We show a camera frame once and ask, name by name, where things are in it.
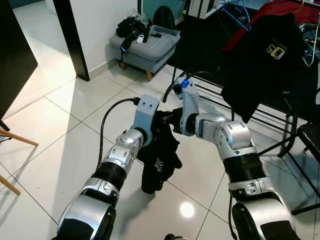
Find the red cloth cover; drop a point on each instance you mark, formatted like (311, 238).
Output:
(290, 10)

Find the grey ottoman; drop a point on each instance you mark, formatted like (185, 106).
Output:
(150, 55)

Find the black phone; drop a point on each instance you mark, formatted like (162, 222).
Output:
(156, 35)

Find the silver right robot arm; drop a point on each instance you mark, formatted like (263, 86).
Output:
(235, 140)

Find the white plastic chair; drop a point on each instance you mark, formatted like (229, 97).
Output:
(20, 137)

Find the black backpack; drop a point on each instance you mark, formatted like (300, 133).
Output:
(164, 17)

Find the navy t-shirt gold print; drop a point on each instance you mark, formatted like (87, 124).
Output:
(260, 75)

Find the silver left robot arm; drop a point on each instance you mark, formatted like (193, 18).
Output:
(120, 155)

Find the grey robot foot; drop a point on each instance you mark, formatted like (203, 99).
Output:
(175, 236)

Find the white open shelf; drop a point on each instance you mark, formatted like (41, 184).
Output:
(200, 7)

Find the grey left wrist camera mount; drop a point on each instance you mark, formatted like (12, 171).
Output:
(146, 112)

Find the black folding chair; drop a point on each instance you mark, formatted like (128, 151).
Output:
(311, 137)

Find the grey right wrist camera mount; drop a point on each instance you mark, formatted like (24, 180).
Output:
(190, 102)

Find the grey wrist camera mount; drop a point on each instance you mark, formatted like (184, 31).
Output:
(146, 112)
(190, 102)

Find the white remote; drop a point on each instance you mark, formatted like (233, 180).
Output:
(141, 38)

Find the black soft bag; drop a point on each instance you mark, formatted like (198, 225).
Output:
(129, 27)

